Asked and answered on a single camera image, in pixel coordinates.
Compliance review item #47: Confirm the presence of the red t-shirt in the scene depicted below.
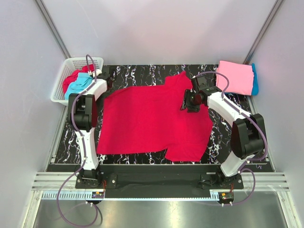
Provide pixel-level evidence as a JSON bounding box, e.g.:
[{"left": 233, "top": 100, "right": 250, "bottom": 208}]
[
  {"left": 62, "top": 66, "right": 88, "bottom": 94},
  {"left": 96, "top": 72, "right": 213, "bottom": 162}
]

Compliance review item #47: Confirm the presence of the light blue t-shirt in basket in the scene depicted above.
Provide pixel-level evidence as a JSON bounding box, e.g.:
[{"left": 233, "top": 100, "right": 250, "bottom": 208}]
[{"left": 65, "top": 72, "right": 93, "bottom": 100}]

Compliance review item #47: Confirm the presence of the left aluminium corner post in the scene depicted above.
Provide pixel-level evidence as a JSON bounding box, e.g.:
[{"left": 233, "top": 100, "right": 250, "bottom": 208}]
[{"left": 33, "top": 0, "right": 71, "bottom": 59}]

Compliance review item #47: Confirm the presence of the folded blue t-shirt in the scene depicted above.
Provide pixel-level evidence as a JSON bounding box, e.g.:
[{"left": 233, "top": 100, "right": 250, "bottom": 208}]
[{"left": 222, "top": 63, "right": 259, "bottom": 96}]

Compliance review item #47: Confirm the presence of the red t-shirt in basket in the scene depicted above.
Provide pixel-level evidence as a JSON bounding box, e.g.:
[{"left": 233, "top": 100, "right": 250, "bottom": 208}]
[{"left": 62, "top": 66, "right": 88, "bottom": 94}]

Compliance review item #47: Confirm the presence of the right controller board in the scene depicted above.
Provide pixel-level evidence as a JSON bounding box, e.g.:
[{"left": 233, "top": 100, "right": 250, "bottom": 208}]
[{"left": 221, "top": 192, "right": 234, "bottom": 200}]

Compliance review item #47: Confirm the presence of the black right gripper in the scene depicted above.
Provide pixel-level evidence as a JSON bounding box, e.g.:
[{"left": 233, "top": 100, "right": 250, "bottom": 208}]
[{"left": 180, "top": 89, "right": 201, "bottom": 113}]

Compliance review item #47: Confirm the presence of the white plastic laundry basket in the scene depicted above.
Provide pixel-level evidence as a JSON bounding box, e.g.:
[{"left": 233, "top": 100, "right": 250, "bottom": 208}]
[{"left": 50, "top": 57, "right": 109, "bottom": 106}]

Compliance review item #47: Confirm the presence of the left controller board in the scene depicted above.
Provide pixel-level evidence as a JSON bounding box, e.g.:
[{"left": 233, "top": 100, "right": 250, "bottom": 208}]
[{"left": 92, "top": 191, "right": 105, "bottom": 199}]

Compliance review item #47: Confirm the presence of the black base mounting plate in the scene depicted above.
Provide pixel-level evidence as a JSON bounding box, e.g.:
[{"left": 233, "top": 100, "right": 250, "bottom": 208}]
[{"left": 76, "top": 164, "right": 244, "bottom": 200}]

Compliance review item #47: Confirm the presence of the aluminium corner post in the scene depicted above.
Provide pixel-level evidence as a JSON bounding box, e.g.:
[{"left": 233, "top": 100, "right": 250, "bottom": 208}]
[
  {"left": 33, "top": 0, "right": 71, "bottom": 59},
  {"left": 243, "top": 0, "right": 285, "bottom": 65}
]

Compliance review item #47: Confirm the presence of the folded pink t-shirt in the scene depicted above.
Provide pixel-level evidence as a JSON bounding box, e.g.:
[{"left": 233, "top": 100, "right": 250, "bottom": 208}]
[{"left": 215, "top": 60, "right": 255, "bottom": 96}]

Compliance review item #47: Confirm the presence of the controller board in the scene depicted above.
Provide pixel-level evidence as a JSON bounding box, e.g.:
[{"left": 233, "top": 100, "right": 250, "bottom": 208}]
[
  {"left": 92, "top": 191, "right": 105, "bottom": 199},
  {"left": 221, "top": 192, "right": 234, "bottom": 200}
]

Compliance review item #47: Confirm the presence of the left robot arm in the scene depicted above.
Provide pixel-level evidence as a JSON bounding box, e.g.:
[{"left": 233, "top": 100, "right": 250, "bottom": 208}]
[{"left": 66, "top": 66, "right": 114, "bottom": 188}]

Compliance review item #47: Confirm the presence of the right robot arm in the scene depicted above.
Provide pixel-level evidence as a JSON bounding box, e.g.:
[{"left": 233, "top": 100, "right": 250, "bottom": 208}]
[{"left": 181, "top": 74, "right": 268, "bottom": 188}]

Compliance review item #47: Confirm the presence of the right aluminium corner post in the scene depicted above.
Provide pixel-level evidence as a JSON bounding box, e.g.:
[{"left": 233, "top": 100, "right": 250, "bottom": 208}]
[{"left": 243, "top": 0, "right": 285, "bottom": 65}]

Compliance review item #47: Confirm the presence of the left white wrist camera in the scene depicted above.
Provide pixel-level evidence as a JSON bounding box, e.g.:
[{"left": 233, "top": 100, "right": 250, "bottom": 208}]
[{"left": 91, "top": 69, "right": 102, "bottom": 77}]

